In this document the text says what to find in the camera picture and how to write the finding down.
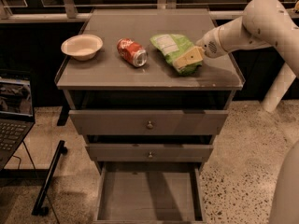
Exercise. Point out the bottom grey open drawer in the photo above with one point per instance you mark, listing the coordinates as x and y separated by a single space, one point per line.
149 193

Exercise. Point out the green rice chip bag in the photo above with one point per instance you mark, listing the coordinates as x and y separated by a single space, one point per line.
172 46

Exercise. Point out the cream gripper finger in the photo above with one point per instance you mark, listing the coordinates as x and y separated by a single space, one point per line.
191 56

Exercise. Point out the middle grey drawer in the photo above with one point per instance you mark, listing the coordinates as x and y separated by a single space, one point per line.
149 152

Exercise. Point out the red soda can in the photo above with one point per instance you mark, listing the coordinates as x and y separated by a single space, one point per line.
132 52

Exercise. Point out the black stand leg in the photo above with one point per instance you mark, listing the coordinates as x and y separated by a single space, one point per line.
39 209

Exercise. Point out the white paper bowl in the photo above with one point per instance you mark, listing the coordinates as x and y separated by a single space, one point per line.
82 47

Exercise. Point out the metal window railing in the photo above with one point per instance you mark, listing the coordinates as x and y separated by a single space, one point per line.
71 10

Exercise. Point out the black laptop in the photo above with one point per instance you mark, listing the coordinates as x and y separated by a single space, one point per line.
17 116

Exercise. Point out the white diagonal pillar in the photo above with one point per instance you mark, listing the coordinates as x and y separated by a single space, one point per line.
278 89

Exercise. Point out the grey drawer cabinet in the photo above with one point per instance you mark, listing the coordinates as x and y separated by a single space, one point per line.
108 82

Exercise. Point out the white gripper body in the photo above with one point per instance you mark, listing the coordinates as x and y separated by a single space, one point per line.
209 45

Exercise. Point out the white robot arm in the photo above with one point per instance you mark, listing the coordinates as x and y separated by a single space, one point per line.
266 23

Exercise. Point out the top grey drawer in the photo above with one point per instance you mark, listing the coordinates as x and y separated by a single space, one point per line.
148 122

